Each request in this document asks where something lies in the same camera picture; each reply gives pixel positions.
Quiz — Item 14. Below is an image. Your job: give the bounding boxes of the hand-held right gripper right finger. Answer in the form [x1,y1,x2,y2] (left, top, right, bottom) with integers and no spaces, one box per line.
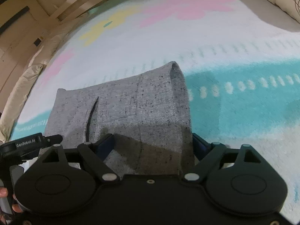
[182,133,270,184]

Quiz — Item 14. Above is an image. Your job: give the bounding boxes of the pastel flower pattern rug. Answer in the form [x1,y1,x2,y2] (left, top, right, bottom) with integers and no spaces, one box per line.
[9,0,300,217]

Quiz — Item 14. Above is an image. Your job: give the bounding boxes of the person's left hand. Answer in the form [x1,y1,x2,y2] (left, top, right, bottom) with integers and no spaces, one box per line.
[0,187,24,216]

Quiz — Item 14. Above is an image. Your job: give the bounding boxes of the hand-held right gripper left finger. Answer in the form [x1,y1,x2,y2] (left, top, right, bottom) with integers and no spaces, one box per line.
[35,133,120,184]

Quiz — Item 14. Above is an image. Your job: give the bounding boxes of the cream cabinet with dark handles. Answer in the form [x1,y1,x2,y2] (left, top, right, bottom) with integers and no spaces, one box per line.
[0,0,51,113]

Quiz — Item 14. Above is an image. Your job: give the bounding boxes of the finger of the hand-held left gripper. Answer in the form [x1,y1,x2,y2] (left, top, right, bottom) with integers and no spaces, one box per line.
[44,134,63,149]

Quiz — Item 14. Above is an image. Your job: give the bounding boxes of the grey pants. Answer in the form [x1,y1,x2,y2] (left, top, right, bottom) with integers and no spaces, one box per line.
[44,61,196,177]

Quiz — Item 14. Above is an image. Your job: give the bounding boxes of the plain cream long cushion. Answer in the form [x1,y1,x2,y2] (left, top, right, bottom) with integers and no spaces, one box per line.
[0,63,45,144]

